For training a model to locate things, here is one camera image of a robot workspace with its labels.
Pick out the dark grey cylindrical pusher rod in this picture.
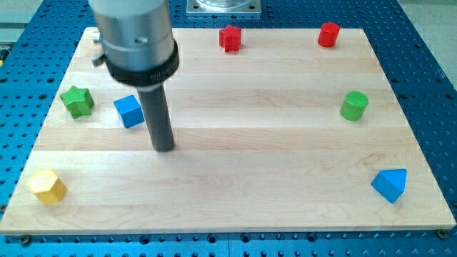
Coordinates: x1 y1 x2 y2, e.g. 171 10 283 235
137 84 175 152

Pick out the blue wooden cube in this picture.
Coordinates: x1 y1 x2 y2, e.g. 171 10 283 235
114 95 144 129

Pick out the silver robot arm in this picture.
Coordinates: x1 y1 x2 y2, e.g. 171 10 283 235
89 0 180 152

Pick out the green wooden star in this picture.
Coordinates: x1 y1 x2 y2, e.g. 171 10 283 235
60 86 94 119

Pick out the red wooden star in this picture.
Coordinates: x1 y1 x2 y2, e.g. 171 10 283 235
219 25 242 52

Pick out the light wooden board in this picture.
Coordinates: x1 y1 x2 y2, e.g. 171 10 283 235
1 28 456 235

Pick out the yellow wooden hexagon block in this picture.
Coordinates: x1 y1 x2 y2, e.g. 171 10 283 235
26 169 68 205

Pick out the red wooden cylinder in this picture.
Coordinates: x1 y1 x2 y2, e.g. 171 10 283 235
318 22 340 48

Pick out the green wooden cylinder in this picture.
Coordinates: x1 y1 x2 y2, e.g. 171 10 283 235
340 91 369 121

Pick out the blue wooden triangular prism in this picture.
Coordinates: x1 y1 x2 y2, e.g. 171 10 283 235
371 168 407 203

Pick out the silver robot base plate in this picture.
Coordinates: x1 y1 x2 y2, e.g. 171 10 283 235
186 0 262 14

